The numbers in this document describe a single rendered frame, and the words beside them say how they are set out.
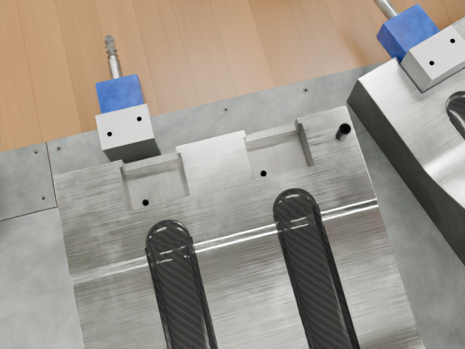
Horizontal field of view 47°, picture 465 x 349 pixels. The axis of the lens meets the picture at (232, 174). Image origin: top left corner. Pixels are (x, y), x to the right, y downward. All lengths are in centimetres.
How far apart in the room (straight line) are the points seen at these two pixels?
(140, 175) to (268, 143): 12
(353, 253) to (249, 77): 23
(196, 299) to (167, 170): 12
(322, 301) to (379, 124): 19
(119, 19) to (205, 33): 10
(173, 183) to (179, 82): 14
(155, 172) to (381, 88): 23
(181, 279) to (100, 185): 10
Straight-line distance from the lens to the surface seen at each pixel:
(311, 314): 45
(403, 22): 56
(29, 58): 63
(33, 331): 56
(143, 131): 51
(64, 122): 59
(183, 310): 44
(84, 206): 46
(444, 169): 52
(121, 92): 54
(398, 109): 53
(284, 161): 48
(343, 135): 45
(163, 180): 48
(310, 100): 57
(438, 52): 53
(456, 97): 56
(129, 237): 45
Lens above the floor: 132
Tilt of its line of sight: 75 degrees down
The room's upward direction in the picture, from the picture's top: straight up
